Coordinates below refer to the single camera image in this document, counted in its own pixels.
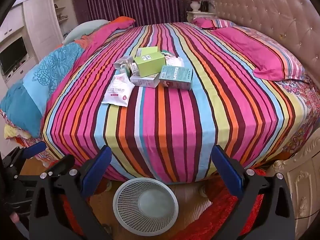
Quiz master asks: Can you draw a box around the dark green plant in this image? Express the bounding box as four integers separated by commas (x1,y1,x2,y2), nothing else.
200,0,215,12

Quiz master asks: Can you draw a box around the pink orange quilt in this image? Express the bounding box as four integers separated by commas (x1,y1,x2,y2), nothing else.
62,16,135,63

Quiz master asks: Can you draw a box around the white pouch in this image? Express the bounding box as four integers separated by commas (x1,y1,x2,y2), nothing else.
101,74,136,108

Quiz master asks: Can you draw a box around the beige tufted headboard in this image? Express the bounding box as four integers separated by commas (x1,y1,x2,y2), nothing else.
214,0,320,80

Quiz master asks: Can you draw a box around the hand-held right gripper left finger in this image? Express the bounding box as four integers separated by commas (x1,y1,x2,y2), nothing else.
29,145,113,240

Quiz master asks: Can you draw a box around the purple curtain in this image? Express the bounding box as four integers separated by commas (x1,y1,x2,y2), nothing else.
71,0,189,28

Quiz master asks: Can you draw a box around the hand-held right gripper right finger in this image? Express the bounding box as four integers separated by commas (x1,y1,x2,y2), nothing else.
211,145,296,240

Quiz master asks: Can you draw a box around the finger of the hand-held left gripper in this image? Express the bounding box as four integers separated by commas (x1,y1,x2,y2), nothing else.
21,142,47,160
48,154,76,176

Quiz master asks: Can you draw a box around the white wardrobe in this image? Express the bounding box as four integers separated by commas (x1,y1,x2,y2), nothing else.
0,0,69,83

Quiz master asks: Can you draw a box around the light green pillow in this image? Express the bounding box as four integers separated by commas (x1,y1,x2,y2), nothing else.
62,19,109,44

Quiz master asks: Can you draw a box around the red shaggy rug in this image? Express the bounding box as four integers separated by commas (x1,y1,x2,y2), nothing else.
59,169,265,240

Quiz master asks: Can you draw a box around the teal box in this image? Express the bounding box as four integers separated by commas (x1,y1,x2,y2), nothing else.
159,65,194,91

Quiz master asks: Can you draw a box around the white carved bed frame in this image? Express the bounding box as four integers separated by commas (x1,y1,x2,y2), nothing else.
272,130,320,240

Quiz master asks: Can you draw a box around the white mesh waste basket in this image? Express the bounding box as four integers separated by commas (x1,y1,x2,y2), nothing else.
112,177,179,237

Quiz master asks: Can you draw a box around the paisley patterned bedding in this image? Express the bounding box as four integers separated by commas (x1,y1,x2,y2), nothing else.
270,72,320,161

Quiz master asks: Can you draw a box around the yellow cloth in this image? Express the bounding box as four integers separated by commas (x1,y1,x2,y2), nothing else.
4,124,32,140

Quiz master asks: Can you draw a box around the blue patterned quilt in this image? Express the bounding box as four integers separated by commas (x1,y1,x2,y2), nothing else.
0,41,86,139

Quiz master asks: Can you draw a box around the green box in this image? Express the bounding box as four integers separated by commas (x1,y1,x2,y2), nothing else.
133,52,167,78

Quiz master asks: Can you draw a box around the small pink pillow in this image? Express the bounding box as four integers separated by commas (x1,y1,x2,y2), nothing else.
192,17,233,29

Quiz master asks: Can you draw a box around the large pink pillow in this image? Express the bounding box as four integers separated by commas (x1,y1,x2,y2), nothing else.
211,26,307,82

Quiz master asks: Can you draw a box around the black television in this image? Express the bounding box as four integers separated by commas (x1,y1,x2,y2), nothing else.
0,37,28,76

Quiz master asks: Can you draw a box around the white box beige tube print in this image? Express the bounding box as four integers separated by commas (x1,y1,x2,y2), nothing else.
130,72,160,89

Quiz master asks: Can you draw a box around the white nightstand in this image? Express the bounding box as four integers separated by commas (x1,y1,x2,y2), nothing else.
187,11,216,23

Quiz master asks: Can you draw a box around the small white beige box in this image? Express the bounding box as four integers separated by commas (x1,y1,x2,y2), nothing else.
114,56,134,70

